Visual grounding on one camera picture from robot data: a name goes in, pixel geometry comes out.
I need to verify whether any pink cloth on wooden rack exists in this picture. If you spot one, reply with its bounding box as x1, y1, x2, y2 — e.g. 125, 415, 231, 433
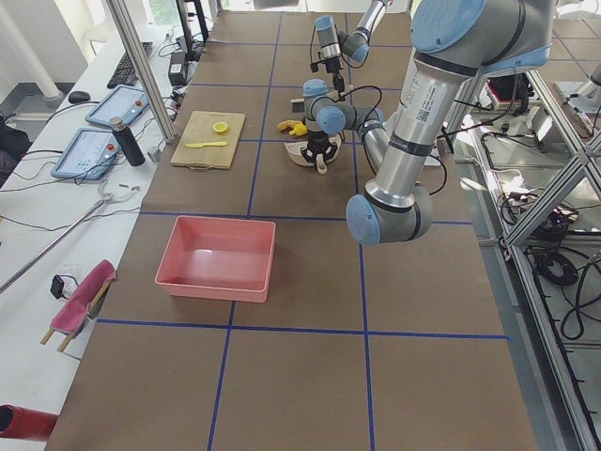
40, 259, 117, 352

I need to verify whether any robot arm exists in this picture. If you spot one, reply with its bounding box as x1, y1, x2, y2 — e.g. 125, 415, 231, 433
303, 1, 555, 245
310, 0, 393, 99

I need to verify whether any white hand brush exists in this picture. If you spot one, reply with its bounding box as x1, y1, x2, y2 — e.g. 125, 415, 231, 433
289, 91, 345, 114

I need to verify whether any lower blue teach pendant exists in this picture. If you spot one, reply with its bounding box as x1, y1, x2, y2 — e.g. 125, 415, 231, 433
51, 128, 121, 180

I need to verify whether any small black device with cable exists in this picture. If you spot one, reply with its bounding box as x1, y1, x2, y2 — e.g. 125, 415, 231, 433
50, 274, 65, 299

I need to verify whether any blue teach pendant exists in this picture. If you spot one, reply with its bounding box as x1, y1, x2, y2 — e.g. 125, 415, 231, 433
85, 85, 148, 128
51, 128, 121, 180

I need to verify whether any yellow lemon slice toy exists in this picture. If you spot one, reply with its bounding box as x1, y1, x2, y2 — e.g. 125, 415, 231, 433
211, 121, 230, 134

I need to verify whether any black water bottle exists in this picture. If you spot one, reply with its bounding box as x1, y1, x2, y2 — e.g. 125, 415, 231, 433
110, 117, 146, 166

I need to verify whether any yellow toy corn cob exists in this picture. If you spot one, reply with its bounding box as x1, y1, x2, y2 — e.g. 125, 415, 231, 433
288, 122, 308, 137

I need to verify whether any black computer mouse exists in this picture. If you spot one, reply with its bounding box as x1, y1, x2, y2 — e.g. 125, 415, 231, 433
68, 90, 91, 104

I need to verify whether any yellow toy knife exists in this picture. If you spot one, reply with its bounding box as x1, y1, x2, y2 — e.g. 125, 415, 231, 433
185, 141, 228, 148

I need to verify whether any metal rod on desk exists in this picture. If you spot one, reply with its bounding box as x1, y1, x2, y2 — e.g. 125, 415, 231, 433
1, 197, 108, 293

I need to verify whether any upper blue teach pendant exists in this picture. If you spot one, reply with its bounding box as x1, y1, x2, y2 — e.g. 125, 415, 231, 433
85, 85, 148, 128

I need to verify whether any red cylinder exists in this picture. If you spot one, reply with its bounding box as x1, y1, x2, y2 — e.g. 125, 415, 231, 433
1, 404, 58, 442

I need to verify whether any black keyboard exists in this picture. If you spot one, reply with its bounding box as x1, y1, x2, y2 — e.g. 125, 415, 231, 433
106, 54, 138, 89

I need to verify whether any bamboo cutting board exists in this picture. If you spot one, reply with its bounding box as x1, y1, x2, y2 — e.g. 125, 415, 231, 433
170, 111, 246, 170

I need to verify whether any aluminium frame post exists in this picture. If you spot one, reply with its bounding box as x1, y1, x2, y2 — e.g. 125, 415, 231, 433
107, 0, 176, 144

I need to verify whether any black power adapter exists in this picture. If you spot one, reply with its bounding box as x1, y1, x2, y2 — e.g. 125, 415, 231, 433
168, 51, 189, 86

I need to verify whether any pink plastic bin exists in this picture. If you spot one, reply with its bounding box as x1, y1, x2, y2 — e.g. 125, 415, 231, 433
155, 215, 276, 303

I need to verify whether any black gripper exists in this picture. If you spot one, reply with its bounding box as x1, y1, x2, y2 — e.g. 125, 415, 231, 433
323, 55, 345, 93
300, 132, 339, 167

